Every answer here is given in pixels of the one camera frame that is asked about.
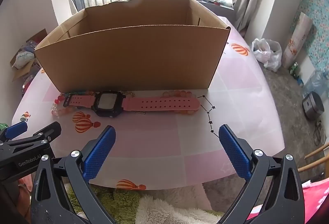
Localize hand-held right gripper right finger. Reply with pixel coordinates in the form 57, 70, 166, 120
218, 124, 305, 224

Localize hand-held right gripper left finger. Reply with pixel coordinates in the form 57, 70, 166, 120
30, 125, 119, 224

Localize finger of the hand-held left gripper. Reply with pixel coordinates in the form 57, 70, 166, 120
0, 122, 62, 160
0, 121, 29, 141

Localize multicolour bead bracelet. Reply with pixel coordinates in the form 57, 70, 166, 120
51, 90, 94, 117

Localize pink and black digital watch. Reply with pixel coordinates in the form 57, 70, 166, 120
63, 91, 200, 118

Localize orange bead bracelet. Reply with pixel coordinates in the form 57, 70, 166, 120
162, 90, 199, 115

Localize large cardboard box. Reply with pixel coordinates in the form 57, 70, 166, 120
34, 0, 231, 93

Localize small open cardboard box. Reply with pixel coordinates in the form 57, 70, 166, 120
10, 28, 48, 82

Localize white tied bag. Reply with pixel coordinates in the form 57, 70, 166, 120
13, 52, 35, 69

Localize green white fluffy robe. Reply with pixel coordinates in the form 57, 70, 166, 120
63, 183, 224, 224

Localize wooden chair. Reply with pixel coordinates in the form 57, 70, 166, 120
298, 143, 329, 172

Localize pink cloth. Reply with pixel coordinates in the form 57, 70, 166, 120
248, 179, 329, 224

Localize grey round appliance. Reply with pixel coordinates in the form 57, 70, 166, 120
302, 91, 325, 120

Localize green drink cans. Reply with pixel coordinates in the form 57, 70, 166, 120
289, 62, 300, 77

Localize white plastic bag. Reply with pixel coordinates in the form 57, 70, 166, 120
250, 38, 283, 72

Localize bag of clear plastic bottles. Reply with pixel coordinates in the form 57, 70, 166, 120
302, 70, 329, 97

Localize printed paper gift bag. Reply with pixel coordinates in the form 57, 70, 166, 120
281, 11, 315, 68

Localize grey cabinet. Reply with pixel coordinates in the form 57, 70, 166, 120
198, 0, 235, 22

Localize turquoise floral mat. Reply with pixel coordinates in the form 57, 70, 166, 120
290, 0, 329, 70

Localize black cable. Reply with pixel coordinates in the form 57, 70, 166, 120
314, 119, 326, 145

